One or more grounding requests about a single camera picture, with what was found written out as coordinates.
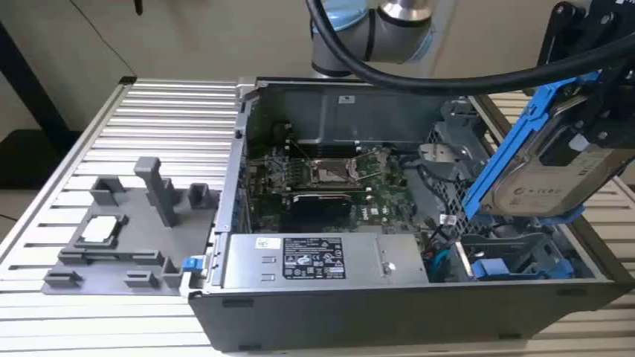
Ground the hard disk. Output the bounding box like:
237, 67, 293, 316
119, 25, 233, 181
463, 72, 635, 228

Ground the blue carrier in disk bay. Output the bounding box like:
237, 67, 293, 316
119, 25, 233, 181
471, 255, 579, 282

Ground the grey perforated drive cage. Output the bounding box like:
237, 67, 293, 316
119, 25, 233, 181
404, 97, 497, 239

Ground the green motherboard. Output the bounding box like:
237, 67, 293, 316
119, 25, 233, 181
245, 143, 424, 236

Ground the CPU socket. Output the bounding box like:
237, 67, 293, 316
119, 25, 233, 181
304, 158, 365, 186

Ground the black graphics card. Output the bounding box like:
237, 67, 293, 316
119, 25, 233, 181
280, 191, 365, 234

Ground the black open PC case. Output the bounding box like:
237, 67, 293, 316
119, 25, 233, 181
187, 76, 635, 353

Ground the silver power supply unit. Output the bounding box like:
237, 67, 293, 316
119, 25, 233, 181
220, 233, 431, 289

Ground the blue case latch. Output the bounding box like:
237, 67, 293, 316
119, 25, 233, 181
181, 255, 205, 275

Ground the grey parts rack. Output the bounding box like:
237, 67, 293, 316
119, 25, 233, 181
41, 155, 223, 297

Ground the silver CPU chip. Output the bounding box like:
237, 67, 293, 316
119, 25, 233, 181
80, 216, 121, 243

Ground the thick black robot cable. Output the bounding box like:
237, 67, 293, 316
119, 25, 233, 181
304, 0, 635, 96

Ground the silver metal bracket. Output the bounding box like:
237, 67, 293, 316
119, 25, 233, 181
417, 142, 473, 165

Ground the black wire bundle with label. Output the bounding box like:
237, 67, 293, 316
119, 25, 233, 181
424, 212, 465, 261

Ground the blue data cable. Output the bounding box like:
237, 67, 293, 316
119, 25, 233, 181
429, 248, 451, 280

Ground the thin black wall cable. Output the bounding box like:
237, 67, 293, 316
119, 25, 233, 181
68, 0, 137, 78

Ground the black stand frame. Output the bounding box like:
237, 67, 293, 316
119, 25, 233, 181
0, 20, 83, 189

